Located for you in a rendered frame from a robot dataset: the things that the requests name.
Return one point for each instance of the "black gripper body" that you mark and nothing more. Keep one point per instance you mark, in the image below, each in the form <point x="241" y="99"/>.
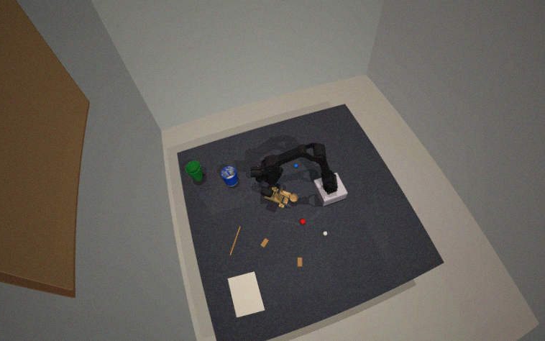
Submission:
<point x="267" y="191"/>

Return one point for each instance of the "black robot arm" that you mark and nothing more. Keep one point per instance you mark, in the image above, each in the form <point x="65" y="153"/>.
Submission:
<point x="271" y="164"/>

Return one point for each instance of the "green plastic cup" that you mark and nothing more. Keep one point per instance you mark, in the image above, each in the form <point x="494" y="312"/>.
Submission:
<point x="193" y="168"/>

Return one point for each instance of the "dark blue cup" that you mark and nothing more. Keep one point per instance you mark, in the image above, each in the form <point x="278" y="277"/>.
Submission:
<point x="229" y="175"/>

